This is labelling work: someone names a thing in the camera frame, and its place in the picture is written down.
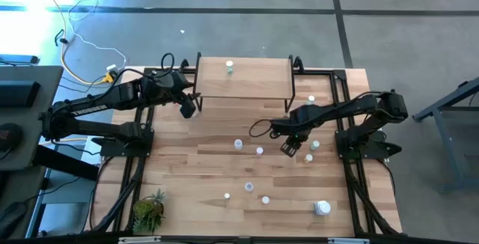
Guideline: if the blue-grey metal table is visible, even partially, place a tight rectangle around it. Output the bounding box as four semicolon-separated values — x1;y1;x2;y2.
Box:
411;75;479;195

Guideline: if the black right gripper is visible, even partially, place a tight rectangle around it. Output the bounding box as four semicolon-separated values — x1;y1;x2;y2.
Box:
272;116;311;159

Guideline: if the black round cap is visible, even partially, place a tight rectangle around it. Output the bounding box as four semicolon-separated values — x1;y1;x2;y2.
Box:
0;122;23;152

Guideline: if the yellow cable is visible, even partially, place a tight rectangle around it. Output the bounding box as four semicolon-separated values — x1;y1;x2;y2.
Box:
31;0;113;87

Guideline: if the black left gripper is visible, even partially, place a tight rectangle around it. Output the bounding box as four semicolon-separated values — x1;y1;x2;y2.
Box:
149;70;202;120

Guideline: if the grey desk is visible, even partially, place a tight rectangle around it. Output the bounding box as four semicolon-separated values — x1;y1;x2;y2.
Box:
0;65;64;172

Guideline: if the white cable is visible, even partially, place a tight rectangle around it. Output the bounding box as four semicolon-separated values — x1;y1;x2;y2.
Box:
67;0;128;73

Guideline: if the black aluminium table frame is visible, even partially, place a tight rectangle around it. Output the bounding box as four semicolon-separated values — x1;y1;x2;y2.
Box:
84;66;403;237

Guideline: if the black diagonal frame brace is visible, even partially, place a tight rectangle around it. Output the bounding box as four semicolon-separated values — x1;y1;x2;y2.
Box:
344;159;400;234
89;156;150;234

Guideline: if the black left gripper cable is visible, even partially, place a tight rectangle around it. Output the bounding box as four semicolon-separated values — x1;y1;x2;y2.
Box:
159;52;177;76

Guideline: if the silver mounting bracket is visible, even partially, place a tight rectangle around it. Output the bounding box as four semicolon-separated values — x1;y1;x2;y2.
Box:
328;237;370;244
118;236;162;244

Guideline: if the large white labelled medicine bottle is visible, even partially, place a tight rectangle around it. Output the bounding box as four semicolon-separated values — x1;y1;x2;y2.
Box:
313;200;332;217

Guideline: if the black desk leg bar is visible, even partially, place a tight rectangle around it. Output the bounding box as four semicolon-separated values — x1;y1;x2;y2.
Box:
31;144;100;181

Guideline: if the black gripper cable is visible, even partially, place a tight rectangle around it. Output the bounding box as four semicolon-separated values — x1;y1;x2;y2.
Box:
248;118;276;139
159;52;177;76

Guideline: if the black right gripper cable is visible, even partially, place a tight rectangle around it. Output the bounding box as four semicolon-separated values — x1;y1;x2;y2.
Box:
248;118;276;139

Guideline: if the black gantry bar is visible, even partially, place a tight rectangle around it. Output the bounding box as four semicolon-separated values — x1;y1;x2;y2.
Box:
0;231;479;244

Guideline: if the black box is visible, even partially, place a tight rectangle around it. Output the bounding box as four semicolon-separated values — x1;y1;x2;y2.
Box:
0;80;41;109

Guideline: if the potted succulent plant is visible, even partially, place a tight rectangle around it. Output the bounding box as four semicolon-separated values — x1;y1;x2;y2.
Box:
131;188;168;235

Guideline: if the dark flat device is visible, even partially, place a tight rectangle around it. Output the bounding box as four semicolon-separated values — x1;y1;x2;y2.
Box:
0;54;40;65

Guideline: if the wooden shelf black metal frame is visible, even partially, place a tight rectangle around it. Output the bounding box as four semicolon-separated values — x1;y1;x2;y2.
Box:
194;52;296;114

